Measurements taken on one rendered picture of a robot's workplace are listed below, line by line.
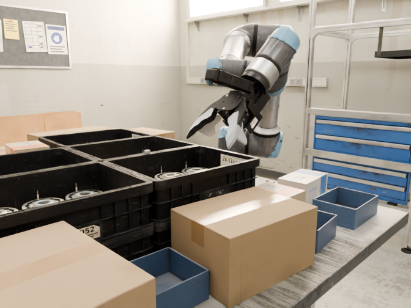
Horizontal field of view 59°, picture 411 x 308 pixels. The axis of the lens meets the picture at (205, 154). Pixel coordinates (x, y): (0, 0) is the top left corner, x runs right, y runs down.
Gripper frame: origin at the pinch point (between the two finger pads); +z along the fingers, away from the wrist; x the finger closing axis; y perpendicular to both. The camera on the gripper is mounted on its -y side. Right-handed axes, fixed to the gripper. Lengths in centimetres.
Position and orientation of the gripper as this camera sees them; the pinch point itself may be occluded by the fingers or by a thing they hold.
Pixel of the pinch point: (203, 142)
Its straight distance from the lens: 80.1
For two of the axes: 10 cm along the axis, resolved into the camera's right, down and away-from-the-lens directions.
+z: -5.6, 7.9, -2.6
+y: 5.6, 5.9, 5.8
